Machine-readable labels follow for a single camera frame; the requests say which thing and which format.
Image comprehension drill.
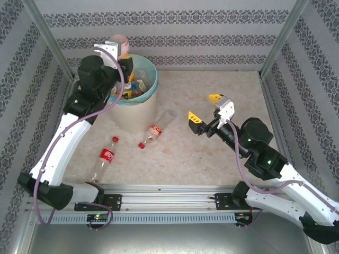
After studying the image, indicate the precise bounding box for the pink drink bottle white cap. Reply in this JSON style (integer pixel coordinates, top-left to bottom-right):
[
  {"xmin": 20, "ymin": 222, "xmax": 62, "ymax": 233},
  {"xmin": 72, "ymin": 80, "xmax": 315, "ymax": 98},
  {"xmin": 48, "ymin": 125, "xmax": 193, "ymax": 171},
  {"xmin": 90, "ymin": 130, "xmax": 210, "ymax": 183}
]
[{"xmin": 109, "ymin": 34, "xmax": 132, "ymax": 88}]

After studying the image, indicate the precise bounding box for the beige trash bin blue liner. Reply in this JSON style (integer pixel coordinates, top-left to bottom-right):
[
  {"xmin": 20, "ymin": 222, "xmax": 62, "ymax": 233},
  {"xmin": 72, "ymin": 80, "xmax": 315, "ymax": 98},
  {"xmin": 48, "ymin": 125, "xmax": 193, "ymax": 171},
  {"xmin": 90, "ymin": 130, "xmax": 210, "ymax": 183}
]
[{"xmin": 108, "ymin": 54, "xmax": 159, "ymax": 106}]

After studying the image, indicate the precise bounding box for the cream plastic waste bin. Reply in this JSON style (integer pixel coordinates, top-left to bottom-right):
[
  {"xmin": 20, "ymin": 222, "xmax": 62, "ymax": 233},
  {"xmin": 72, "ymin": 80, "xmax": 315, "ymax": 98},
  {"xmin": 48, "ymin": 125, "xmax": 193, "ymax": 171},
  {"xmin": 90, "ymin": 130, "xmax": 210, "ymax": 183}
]
[{"xmin": 109, "ymin": 92, "xmax": 157, "ymax": 132}]

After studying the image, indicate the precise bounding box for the clear bottle orange-red label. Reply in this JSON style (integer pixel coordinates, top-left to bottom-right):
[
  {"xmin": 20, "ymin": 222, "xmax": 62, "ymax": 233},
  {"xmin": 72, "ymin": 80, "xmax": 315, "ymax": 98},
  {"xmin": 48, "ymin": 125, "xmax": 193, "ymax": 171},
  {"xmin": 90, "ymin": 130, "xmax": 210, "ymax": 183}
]
[{"xmin": 137, "ymin": 110, "xmax": 176, "ymax": 149}]

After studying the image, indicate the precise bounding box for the clear cola bottle red label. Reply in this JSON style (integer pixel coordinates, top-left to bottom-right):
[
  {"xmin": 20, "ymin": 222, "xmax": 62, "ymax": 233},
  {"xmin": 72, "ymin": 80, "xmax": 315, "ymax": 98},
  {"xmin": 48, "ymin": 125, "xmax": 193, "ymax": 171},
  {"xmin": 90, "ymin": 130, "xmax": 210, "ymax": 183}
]
[{"xmin": 88, "ymin": 136, "xmax": 120, "ymax": 185}]

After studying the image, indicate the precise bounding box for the grey sheet metal shelf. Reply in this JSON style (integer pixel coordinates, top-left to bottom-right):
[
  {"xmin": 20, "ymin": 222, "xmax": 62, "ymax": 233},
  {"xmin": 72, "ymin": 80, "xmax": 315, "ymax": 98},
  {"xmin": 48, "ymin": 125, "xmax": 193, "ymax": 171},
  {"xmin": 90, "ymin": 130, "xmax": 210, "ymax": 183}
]
[{"xmin": 13, "ymin": 211, "xmax": 326, "ymax": 254}]

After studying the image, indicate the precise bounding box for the small circuit board green light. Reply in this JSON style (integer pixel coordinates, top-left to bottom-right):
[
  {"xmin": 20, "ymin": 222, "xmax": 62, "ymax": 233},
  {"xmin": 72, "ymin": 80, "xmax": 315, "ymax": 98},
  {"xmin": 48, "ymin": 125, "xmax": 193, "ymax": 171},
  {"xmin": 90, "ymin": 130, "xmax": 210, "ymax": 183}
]
[{"xmin": 86, "ymin": 213, "xmax": 110, "ymax": 222}]

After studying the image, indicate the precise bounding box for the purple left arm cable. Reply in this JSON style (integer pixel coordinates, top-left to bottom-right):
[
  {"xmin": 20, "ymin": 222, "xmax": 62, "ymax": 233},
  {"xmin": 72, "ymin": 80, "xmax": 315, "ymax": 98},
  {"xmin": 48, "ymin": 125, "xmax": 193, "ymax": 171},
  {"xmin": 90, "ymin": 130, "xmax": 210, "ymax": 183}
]
[{"xmin": 33, "ymin": 47, "xmax": 127, "ymax": 231}]

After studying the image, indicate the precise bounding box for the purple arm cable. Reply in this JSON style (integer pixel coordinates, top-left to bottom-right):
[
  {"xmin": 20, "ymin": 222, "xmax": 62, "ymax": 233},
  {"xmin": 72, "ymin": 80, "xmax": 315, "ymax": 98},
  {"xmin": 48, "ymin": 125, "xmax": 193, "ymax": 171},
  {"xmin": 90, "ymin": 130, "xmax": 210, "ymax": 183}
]
[
  {"xmin": 227, "ymin": 120, "xmax": 339, "ymax": 230},
  {"xmin": 33, "ymin": 47, "xmax": 127, "ymax": 231}
]

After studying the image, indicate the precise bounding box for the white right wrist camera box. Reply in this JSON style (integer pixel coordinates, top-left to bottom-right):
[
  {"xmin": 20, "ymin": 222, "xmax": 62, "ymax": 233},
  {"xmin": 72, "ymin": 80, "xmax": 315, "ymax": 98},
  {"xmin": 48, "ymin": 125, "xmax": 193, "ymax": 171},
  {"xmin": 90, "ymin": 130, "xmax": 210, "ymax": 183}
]
[{"xmin": 212, "ymin": 95, "xmax": 236, "ymax": 130}]

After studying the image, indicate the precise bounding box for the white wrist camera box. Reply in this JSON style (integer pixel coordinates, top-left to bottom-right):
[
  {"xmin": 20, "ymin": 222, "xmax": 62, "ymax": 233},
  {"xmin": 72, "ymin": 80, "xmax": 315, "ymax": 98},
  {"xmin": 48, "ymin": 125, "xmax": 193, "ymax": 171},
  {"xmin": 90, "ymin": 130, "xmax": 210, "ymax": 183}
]
[
  {"xmin": 212, "ymin": 95, "xmax": 236, "ymax": 130},
  {"xmin": 94, "ymin": 41, "xmax": 126, "ymax": 70}
]

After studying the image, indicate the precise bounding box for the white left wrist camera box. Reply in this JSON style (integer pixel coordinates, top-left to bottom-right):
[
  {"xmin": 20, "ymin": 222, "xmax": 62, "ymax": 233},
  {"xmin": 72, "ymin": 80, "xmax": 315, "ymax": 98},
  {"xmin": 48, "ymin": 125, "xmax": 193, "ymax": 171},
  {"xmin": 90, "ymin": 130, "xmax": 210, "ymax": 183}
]
[{"xmin": 94, "ymin": 41, "xmax": 126, "ymax": 70}]

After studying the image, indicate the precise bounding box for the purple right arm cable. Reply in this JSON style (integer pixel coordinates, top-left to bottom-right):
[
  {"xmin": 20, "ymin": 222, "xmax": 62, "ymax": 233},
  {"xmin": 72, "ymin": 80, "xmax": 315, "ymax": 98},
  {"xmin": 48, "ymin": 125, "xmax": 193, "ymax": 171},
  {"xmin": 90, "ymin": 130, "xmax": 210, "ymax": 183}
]
[{"xmin": 227, "ymin": 120, "xmax": 339, "ymax": 230}]

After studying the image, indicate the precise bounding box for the aluminium left side rail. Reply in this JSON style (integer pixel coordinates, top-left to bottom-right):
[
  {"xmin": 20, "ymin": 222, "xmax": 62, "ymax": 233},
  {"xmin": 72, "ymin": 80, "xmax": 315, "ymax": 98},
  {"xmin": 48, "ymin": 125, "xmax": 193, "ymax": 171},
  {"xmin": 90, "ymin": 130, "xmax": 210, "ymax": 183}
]
[{"xmin": 63, "ymin": 74, "xmax": 79, "ymax": 93}]

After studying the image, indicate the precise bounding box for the aluminium right side rail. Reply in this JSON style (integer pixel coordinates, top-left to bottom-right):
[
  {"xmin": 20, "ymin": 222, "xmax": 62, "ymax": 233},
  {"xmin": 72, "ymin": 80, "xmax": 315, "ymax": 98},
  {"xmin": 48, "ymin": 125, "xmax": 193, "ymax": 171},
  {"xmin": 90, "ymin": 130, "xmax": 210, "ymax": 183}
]
[{"xmin": 258, "ymin": 74, "xmax": 295, "ymax": 170}]

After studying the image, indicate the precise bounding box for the aluminium left frame post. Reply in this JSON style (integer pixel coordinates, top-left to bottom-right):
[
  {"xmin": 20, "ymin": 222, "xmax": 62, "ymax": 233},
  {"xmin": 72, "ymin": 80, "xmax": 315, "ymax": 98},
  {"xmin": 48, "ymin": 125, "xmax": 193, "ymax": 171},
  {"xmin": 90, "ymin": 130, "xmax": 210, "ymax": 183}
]
[{"xmin": 22, "ymin": 0, "xmax": 76, "ymax": 80}]

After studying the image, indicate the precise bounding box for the aluminium frame post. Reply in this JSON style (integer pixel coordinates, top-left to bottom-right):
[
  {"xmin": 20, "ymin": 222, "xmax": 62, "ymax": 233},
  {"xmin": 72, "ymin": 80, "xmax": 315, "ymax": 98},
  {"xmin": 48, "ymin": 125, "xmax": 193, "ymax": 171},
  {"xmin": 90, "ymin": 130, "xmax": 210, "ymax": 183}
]
[
  {"xmin": 22, "ymin": 0, "xmax": 76, "ymax": 80},
  {"xmin": 258, "ymin": 0, "xmax": 309, "ymax": 77}
]

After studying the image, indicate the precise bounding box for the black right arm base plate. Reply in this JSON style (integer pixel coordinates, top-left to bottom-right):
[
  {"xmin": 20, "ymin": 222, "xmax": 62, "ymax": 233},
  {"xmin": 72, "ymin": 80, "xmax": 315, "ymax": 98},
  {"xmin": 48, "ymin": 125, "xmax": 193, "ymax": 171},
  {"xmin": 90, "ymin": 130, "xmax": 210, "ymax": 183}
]
[{"xmin": 214, "ymin": 192, "xmax": 264, "ymax": 211}]

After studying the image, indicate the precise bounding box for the aluminium mounting rail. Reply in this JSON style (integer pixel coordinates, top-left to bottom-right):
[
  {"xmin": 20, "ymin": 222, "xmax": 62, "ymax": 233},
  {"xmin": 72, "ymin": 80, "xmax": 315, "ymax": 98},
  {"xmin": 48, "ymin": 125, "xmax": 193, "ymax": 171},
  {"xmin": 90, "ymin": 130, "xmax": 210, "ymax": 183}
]
[{"xmin": 25, "ymin": 184, "xmax": 315, "ymax": 212}]

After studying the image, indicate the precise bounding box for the aluminium right frame post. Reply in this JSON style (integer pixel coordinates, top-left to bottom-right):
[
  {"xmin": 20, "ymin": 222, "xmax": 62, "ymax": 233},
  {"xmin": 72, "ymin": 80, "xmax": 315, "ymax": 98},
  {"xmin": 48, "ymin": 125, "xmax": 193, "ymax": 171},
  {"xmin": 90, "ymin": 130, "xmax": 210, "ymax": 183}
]
[{"xmin": 258, "ymin": 0, "xmax": 309, "ymax": 77}]

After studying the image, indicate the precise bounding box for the grey slotted cable duct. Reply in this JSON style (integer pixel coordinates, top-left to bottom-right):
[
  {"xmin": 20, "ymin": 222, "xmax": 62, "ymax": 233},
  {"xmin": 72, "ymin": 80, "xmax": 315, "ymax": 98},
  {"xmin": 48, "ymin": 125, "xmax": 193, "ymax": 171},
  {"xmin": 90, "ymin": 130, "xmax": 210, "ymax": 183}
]
[{"xmin": 35, "ymin": 213, "xmax": 254, "ymax": 225}]

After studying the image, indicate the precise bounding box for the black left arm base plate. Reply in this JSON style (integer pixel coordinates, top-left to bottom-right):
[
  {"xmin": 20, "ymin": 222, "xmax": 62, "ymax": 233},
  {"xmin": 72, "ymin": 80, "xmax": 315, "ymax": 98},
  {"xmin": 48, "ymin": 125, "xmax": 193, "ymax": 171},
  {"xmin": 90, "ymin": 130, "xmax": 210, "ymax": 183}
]
[{"xmin": 74, "ymin": 194, "xmax": 123, "ymax": 212}]

